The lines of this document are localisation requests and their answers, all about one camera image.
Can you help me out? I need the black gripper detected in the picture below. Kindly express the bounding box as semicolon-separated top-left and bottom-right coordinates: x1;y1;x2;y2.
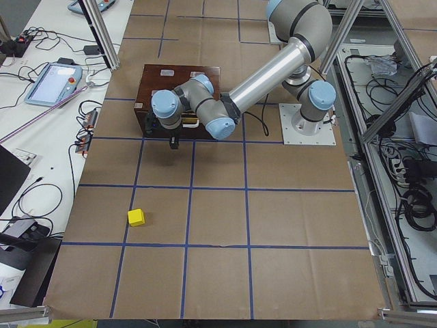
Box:
144;110;179;150

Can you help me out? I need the yellow block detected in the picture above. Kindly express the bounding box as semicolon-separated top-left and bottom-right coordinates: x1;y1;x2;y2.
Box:
128;208;145;227

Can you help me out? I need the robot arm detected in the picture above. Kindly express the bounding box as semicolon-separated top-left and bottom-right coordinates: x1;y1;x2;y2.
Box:
151;1;336;149

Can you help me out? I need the dark wooden drawer cabinet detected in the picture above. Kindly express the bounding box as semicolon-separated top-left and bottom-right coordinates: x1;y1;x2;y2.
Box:
134;64;221;139

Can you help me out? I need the grey tape patch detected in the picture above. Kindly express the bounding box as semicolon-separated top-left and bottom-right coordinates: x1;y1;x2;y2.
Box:
160;70;175;77

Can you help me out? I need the teach pendant tablet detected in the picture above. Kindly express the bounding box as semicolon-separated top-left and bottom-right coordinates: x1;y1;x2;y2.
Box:
25;62;83;107

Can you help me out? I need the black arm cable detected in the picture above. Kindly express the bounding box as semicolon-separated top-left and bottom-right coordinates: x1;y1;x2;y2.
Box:
244;94;270;137

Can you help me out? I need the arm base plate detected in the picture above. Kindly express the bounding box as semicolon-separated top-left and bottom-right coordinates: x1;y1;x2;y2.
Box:
279;103;336;146

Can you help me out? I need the aluminium frame post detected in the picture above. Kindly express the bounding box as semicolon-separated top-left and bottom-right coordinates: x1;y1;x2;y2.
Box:
79;0;120;70

